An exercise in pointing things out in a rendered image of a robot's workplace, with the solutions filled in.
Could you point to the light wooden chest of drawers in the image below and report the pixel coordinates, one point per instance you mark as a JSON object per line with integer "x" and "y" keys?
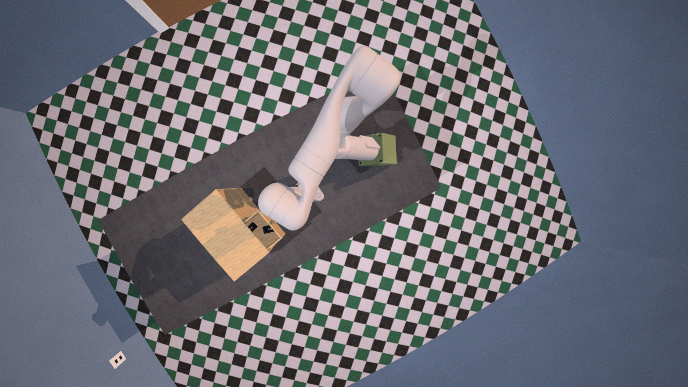
{"x": 225, "y": 235}

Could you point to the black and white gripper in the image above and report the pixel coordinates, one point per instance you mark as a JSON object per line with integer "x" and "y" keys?
{"x": 318, "y": 196}

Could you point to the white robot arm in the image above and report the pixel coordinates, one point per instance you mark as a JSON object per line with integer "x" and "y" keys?
{"x": 368, "y": 76}

